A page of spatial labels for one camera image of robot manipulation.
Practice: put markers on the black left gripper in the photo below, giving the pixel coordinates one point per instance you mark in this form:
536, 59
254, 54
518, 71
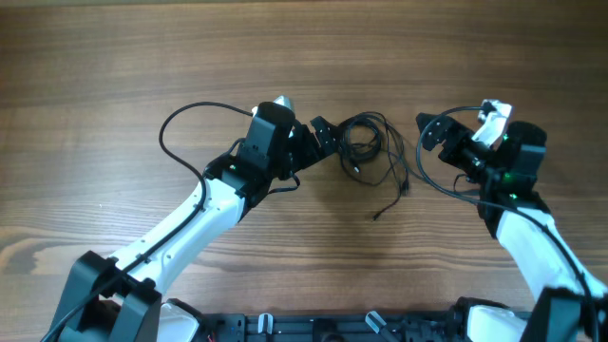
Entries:
328, 147

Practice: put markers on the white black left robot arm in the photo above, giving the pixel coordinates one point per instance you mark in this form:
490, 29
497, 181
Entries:
121, 297

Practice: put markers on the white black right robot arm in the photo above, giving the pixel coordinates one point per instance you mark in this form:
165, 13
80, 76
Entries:
503, 158

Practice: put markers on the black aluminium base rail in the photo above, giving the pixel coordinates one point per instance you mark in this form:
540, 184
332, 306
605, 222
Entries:
266, 327

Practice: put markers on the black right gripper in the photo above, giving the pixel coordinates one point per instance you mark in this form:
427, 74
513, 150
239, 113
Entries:
452, 143

